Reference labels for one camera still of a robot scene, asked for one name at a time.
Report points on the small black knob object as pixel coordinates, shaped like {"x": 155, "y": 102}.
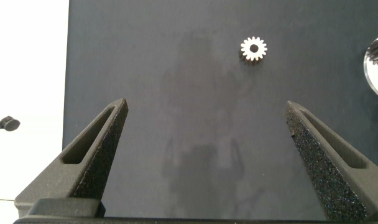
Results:
{"x": 9, "y": 124}

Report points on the small steel gear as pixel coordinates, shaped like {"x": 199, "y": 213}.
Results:
{"x": 247, "y": 52}

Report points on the dark mat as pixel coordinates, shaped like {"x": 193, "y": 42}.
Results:
{"x": 207, "y": 124}

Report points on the round white plate with pins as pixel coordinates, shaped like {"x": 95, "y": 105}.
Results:
{"x": 375, "y": 79}

